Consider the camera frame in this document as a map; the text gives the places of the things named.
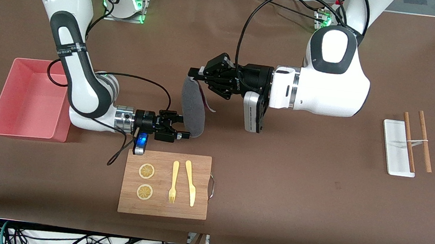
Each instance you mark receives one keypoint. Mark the grey and red cloth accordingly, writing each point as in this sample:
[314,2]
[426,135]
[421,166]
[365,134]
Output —
[192,111]

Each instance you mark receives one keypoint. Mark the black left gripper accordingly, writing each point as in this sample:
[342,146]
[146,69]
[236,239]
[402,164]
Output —
[255,78]

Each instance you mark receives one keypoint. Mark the wooden cutting board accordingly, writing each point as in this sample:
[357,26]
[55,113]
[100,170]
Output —
[160,207]

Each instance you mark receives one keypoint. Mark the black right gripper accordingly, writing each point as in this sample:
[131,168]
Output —
[147,120]

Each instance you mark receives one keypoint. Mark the yellow plastic knife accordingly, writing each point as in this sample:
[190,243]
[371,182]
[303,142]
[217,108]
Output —
[190,184]

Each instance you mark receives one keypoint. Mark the pink plastic bin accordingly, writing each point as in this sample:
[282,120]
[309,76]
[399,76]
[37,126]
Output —
[25,106]

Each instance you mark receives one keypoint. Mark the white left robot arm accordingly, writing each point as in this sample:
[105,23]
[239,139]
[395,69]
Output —
[325,93]

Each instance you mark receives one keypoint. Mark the white rectangular tray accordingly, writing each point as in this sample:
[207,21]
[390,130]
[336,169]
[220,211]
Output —
[394,152]

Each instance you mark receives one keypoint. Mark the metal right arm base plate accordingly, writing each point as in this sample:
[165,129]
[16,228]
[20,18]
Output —
[131,20]

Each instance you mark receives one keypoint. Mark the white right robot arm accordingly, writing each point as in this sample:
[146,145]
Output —
[80,83]

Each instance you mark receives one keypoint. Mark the yellow plastic fork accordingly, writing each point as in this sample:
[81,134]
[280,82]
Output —
[175,174]

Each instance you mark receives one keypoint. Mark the yellow lemon slice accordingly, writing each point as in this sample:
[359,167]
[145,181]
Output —
[144,192]
[147,171]

